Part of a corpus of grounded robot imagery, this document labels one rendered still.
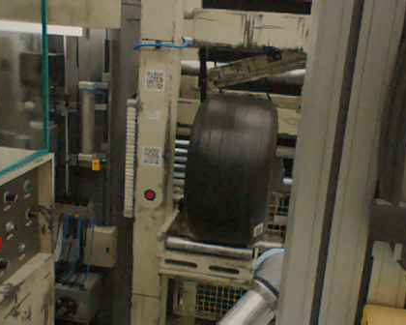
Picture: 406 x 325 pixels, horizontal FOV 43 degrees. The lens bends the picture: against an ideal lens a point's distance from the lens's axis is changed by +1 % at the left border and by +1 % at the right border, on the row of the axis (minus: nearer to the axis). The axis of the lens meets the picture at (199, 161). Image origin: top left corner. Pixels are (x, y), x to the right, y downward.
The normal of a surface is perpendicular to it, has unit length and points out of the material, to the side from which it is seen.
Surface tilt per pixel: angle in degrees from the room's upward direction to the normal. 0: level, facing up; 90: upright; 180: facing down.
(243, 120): 38
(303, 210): 90
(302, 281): 90
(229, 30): 90
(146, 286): 90
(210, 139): 56
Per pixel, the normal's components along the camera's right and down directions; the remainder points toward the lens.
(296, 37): -0.18, 0.25
